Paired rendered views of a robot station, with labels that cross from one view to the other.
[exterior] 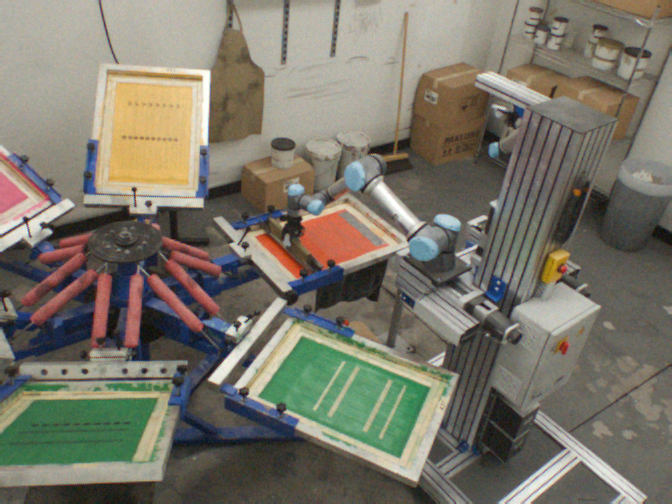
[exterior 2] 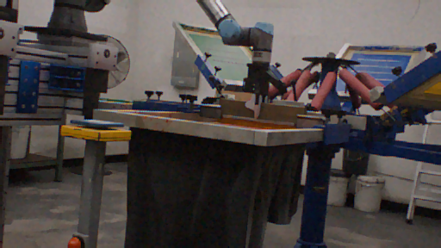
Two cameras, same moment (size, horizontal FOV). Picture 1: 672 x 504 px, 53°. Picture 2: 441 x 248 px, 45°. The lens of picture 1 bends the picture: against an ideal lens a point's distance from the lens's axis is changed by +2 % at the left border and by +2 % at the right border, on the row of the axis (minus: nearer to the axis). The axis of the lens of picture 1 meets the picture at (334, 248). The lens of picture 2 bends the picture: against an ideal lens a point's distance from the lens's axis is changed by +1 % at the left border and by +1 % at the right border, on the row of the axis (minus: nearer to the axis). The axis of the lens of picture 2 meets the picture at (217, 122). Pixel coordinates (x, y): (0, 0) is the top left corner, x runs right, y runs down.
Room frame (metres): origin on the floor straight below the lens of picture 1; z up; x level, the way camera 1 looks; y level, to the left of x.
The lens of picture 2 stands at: (4.57, -0.66, 1.07)
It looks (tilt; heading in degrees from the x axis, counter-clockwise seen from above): 3 degrees down; 158
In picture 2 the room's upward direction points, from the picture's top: 6 degrees clockwise
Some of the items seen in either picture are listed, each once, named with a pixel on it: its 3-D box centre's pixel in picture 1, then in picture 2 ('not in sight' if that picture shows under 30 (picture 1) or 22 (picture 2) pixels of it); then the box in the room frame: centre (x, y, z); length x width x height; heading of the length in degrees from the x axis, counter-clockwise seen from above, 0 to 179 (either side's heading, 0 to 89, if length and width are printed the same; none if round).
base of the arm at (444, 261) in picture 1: (440, 252); (68, 18); (2.43, -0.47, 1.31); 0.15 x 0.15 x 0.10
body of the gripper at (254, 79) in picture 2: (294, 224); (257, 78); (2.74, 0.21, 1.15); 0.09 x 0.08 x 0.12; 40
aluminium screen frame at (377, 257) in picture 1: (323, 238); (233, 125); (2.91, 0.06, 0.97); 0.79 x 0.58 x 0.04; 130
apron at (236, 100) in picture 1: (233, 75); not in sight; (4.75, 0.91, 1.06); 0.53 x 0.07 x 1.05; 130
